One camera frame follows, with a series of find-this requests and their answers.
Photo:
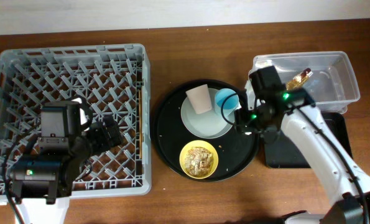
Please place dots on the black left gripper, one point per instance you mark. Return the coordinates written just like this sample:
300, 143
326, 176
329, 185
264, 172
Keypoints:
107, 134

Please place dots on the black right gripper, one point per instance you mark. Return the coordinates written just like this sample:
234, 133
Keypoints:
242, 118

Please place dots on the gold foil snack wrapper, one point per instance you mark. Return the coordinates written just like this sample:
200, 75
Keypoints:
299, 80

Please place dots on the blue plastic cup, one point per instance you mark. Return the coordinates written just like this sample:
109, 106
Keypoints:
226, 101

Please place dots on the pink plastic cup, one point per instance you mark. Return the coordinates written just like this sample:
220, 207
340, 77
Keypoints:
199, 98

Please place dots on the yellow bowl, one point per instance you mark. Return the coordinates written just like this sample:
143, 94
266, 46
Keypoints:
199, 143

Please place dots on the food scraps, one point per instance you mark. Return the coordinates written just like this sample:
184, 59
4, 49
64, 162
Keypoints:
198, 161

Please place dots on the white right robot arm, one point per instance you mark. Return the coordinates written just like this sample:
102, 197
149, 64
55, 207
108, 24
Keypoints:
297, 116

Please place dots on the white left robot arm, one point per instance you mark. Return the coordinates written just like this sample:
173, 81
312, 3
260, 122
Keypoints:
54, 157

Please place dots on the clear plastic waste bin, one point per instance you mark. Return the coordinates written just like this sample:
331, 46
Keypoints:
332, 85

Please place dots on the grey plastic dishwasher rack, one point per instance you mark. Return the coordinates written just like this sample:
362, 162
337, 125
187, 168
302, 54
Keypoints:
108, 77

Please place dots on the black rectangular tray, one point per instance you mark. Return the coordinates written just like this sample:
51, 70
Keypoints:
281, 153

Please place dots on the round black serving tray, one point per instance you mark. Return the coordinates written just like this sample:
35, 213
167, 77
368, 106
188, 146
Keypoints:
169, 135

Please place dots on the light grey plate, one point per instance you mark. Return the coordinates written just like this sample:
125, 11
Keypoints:
208, 125

